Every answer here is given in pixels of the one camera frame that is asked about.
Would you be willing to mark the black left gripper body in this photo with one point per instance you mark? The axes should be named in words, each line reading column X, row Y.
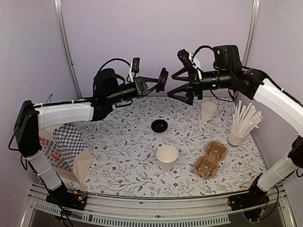
column 139, row 86

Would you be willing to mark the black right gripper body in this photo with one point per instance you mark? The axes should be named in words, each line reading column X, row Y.
column 194, row 82

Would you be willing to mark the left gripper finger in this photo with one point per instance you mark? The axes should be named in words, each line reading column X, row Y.
column 149, row 80
column 148, row 90

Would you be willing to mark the black plastic cup lid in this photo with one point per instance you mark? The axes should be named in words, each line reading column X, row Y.
column 162, row 80

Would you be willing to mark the white paper cup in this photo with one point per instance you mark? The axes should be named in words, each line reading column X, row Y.
column 166, row 156
column 208, row 110

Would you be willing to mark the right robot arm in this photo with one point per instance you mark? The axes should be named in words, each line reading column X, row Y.
column 254, row 84

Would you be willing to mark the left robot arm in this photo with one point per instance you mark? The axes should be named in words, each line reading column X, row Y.
column 109, row 90

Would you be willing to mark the floral patterned table mat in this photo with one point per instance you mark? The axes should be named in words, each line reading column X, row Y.
column 124, row 150

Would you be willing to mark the white paper-wrapped straws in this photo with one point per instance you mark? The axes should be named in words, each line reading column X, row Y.
column 245, row 119

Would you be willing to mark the white cup holding straws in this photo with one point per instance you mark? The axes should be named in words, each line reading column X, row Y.
column 234, row 140

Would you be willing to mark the brown cardboard cup carrier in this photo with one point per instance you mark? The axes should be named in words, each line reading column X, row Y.
column 208, row 164

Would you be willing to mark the blue checkered paper bag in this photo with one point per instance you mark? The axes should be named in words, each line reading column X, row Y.
column 61, row 141

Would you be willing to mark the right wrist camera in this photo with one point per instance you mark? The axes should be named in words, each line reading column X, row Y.
column 190, row 63

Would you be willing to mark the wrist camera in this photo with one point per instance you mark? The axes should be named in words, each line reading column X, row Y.
column 190, row 63
column 134, row 69

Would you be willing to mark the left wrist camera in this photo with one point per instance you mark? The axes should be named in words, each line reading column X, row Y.
column 134, row 69

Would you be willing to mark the right aluminium frame post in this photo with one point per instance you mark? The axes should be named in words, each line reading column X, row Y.
column 251, row 31

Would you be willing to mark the aluminium frame post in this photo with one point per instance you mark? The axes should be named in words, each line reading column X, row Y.
column 251, row 31
column 66, row 48

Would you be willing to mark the left aluminium frame post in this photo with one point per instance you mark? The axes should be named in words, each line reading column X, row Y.
column 66, row 48

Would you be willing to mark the aluminium front rail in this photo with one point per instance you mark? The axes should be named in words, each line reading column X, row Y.
column 117, row 211

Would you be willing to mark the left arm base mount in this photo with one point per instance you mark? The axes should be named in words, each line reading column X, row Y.
column 67, row 197

